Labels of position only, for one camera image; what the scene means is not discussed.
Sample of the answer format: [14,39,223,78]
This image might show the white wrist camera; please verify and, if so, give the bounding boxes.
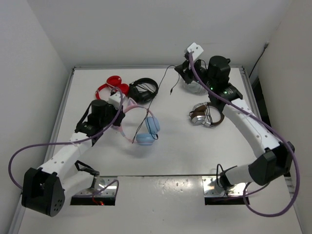
[184,42,204,61]
[108,93,123,108]

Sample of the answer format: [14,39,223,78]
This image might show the black headphone audio cable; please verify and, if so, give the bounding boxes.
[131,64,181,144]

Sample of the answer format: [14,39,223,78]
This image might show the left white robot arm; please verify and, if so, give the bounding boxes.
[21,99,123,217]

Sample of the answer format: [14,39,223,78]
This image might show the metal base plate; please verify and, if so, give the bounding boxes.
[202,176,246,198]
[74,176,119,198]

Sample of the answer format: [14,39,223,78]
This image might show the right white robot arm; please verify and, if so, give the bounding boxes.
[175,56,294,191]

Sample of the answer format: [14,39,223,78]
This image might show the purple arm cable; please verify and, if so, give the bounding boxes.
[8,87,124,203]
[189,52,300,217]

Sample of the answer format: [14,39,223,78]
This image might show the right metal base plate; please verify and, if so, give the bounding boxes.
[202,176,246,198]

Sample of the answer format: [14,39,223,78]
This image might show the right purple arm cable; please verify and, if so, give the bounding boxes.
[189,52,300,217]

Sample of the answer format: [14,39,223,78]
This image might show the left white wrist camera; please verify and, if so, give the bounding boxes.
[108,93,123,108]

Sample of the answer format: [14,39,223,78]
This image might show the black headphones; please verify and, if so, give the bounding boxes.
[127,78,159,104]

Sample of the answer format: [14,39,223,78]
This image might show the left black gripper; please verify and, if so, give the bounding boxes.
[100,101,125,127]

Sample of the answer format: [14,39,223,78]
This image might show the brown silver headphones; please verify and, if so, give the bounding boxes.
[189,102,225,128]

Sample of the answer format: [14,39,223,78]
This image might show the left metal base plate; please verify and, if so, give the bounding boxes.
[74,176,119,198]

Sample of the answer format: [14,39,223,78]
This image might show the black wall cable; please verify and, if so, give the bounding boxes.
[249,41,270,78]

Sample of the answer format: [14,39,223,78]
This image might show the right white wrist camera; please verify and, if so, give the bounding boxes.
[184,42,204,61]

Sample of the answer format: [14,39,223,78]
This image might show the white grey headphones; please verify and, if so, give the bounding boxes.
[182,76,208,96]

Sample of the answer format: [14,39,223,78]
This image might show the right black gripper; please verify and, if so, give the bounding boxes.
[175,57,215,90]

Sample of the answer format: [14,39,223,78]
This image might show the blue pink cat-ear headphones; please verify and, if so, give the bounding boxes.
[113,98,160,146]

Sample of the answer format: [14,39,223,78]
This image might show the red headphones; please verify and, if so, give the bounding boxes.
[95,76,130,99]

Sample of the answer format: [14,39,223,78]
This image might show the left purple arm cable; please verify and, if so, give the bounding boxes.
[8,87,124,203]

